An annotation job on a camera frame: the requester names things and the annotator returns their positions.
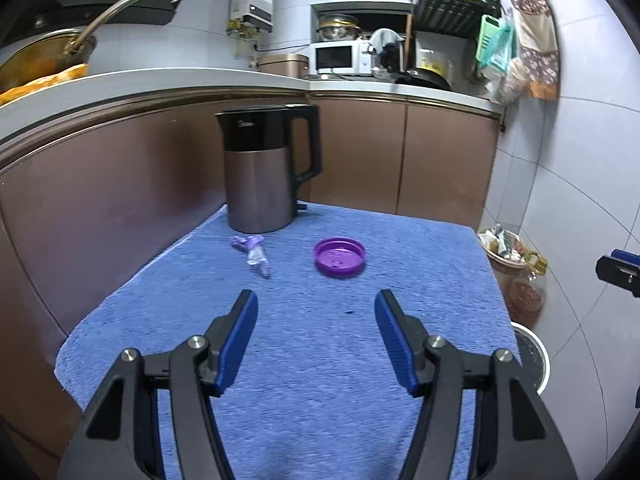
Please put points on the dark steel electric kettle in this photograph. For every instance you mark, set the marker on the dark steel electric kettle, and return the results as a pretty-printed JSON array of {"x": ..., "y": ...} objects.
[{"x": 260, "y": 185}]

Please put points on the orange plastic bag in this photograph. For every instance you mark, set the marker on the orange plastic bag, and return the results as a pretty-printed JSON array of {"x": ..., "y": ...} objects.
[{"x": 40, "y": 85}]

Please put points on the floral apron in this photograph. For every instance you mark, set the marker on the floral apron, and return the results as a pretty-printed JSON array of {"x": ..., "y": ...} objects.
[{"x": 535, "y": 25}]

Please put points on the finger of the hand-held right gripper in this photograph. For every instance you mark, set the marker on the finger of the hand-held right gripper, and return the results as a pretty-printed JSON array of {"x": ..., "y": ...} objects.
[
  {"x": 620, "y": 275},
  {"x": 627, "y": 256}
]

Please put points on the cooking oil bottle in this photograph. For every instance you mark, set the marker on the cooking oil bottle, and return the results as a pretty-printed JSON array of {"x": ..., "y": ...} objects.
[{"x": 525, "y": 290}]

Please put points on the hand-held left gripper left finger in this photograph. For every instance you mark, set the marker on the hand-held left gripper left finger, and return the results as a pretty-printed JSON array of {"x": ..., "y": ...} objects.
[{"x": 237, "y": 347}]

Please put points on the white microwave oven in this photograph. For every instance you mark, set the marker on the white microwave oven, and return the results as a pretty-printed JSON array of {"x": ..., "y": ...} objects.
[{"x": 335, "y": 56}]

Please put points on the brown kitchen cabinet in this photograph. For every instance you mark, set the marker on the brown kitchen cabinet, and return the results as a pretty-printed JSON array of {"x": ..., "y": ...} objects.
[{"x": 110, "y": 190}]

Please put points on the white plastic bag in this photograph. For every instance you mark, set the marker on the white plastic bag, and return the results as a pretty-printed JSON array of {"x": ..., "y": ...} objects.
[{"x": 512, "y": 82}]

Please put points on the glass pot lid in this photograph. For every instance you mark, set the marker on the glass pot lid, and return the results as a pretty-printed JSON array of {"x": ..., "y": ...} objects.
[{"x": 325, "y": 76}]

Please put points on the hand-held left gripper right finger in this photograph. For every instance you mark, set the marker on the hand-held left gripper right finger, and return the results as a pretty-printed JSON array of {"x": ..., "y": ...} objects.
[{"x": 395, "y": 347}]

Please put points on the pile of crumpled packaging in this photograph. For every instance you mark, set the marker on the pile of crumpled packaging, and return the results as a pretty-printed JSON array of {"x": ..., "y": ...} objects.
[{"x": 500, "y": 242}]

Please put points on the stacked steel pots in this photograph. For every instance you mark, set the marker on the stacked steel pots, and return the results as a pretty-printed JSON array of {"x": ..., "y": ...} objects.
[{"x": 339, "y": 27}]

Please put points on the blue fluffy towel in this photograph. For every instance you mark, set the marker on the blue fluffy towel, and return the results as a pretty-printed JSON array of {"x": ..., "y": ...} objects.
[{"x": 310, "y": 300}]

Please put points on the purple and clear candy wrapper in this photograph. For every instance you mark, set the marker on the purple and clear candy wrapper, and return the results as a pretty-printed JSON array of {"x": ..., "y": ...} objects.
[{"x": 252, "y": 250}]

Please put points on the white round bucket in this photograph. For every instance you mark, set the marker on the white round bucket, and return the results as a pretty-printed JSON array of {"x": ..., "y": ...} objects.
[{"x": 542, "y": 355}]

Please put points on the beige trash bin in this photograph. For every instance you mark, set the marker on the beige trash bin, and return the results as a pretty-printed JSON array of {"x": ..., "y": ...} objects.
[{"x": 497, "y": 265}]

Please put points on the grey cloth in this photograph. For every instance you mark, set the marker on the grey cloth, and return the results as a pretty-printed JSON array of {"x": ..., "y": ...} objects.
[{"x": 385, "y": 37}]

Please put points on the black frying pan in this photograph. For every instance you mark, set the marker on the black frying pan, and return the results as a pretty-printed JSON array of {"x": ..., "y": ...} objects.
[{"x": 425, "y": 80}]

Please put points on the yellow container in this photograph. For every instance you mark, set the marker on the yellow container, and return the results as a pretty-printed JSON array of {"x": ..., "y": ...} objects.
[{"x": 432, "y": 65}]

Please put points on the green plastic cutting board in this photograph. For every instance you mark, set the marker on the green plastic cutting board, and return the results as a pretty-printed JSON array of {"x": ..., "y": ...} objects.
[{"x": 492, "y": 45}]

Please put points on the brown rice cooker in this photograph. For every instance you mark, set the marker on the brown rice cooker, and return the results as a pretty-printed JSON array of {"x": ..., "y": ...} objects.
[{"x": 282, "y": 64}]

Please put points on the purple plastic lid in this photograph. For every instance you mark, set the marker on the purple plastic lid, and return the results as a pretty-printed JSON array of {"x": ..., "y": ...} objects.
[{"x": 340, "y": 257}]

